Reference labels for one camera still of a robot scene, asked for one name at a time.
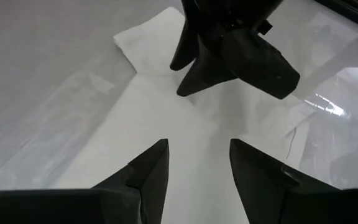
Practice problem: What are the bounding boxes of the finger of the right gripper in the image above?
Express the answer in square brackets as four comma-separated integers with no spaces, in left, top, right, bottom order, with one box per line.
[170,18,200,72]
[177,33,239,97]

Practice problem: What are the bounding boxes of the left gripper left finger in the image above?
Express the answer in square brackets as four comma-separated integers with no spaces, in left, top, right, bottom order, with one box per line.
[91,138,170,224]

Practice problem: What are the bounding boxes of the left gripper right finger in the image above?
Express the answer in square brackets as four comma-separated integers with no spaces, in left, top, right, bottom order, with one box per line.
[229,138,343,224]

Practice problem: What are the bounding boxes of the small white cloth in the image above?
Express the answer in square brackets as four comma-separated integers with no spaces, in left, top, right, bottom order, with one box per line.
[50,6,310,224]

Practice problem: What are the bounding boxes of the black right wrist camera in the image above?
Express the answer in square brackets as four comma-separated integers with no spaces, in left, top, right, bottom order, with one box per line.
[221,20,301,100]

